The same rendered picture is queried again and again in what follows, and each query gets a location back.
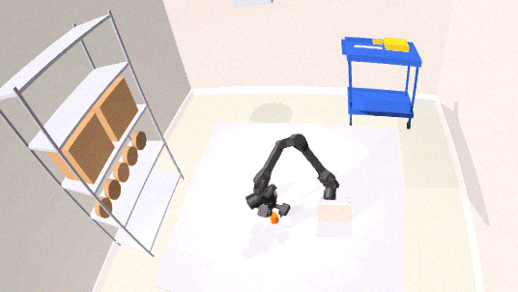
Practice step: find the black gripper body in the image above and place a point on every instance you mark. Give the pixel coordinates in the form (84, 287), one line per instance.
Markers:
(283, 209)

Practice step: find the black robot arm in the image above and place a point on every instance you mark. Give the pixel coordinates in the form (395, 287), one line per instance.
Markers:
(264, 191)

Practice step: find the orange tapered knob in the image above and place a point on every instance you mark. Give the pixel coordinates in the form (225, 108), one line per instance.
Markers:
(274, 218)

